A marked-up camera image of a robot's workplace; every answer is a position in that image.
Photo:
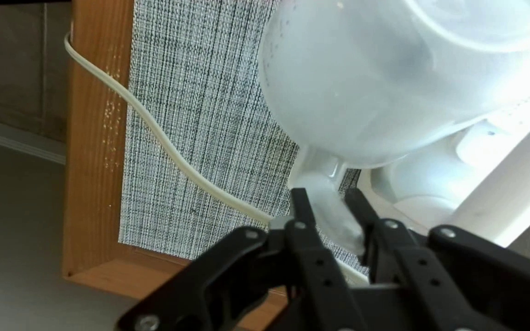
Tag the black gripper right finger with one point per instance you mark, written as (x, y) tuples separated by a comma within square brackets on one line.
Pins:
[(437, 268)]

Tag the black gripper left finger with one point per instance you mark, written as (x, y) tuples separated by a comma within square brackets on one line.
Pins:
[(314, 268)]

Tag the translucent plastic measuring jug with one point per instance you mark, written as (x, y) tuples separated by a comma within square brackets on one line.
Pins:
[(369, 84)]

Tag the white clothes iron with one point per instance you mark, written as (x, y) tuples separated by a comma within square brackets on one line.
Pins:
[(498, 184)]

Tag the grey woven placemat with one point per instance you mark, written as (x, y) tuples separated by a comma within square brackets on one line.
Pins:
[(198, 92)]

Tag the wooden side table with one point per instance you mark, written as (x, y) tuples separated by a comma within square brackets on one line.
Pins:
[(97, 152)]

